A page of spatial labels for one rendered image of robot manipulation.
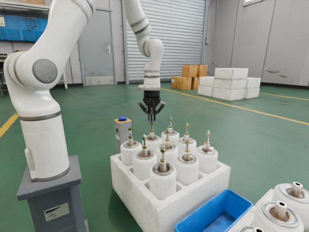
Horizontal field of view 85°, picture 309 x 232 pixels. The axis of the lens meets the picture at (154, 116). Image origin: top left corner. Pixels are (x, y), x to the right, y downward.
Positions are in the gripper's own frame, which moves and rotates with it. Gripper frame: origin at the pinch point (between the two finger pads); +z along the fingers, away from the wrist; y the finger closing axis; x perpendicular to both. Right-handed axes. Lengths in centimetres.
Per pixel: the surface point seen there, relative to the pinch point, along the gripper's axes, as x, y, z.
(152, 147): 4.5, -1.3, 13.4
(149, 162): 20.4, -3.3, 11.3
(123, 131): -2.8, 16.3, 9.4
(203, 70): -389, -52, -11
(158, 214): 35.4, -9.3, 19.2
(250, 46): -558, -207, -82
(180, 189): 23.8, -15.3, 18.8
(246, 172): -18, -52, 35
